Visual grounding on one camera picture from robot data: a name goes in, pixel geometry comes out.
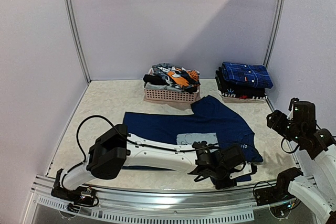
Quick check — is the navy blue Mickey t-shirt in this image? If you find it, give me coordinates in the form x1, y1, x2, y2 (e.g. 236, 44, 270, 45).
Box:
122, 94, 264, 183

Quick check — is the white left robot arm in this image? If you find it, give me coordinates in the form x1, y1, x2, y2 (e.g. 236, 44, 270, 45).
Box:
57, 124, 257, 200

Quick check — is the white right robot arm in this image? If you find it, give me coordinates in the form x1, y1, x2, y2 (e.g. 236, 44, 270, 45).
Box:
267, 98, 335, 223

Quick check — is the black folded printed garment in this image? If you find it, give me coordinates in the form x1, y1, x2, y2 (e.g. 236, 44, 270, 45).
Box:
215, 67, 267, 100

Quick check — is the pink perforated plastic basket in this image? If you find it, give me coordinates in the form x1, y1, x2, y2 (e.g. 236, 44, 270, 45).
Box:
144, 69, 200, 103

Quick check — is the orange patterned crumpled garment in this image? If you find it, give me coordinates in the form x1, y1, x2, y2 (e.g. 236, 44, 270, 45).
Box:
152, 63, 201, 93

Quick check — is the grey folded garment in basket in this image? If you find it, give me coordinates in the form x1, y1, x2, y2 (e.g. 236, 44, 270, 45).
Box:
144, 82, 169, 90

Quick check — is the black garment in basket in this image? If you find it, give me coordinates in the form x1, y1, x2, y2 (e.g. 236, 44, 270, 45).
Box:
143, 74, 167, 86

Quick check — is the aluminium front rail frame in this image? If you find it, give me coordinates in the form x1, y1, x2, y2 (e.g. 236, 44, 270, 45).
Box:
23, 175, 319, 223

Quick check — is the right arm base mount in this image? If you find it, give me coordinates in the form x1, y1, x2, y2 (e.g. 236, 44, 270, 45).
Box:
253, 167, 303, 220

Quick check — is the right aluminium corner post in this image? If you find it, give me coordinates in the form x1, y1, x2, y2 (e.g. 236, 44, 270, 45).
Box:
263, 0, 285, 69

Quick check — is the aluminium corner post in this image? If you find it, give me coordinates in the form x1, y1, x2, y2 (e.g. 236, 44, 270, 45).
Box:
263, 0, 285, 69
64, 0, 91, 84

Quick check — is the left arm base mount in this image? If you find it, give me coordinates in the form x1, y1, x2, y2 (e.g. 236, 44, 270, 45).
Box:
51, 169, 100, 212

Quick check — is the left aluminium corner post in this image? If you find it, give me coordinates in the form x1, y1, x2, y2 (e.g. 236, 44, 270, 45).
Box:
64, 0, 91, 84

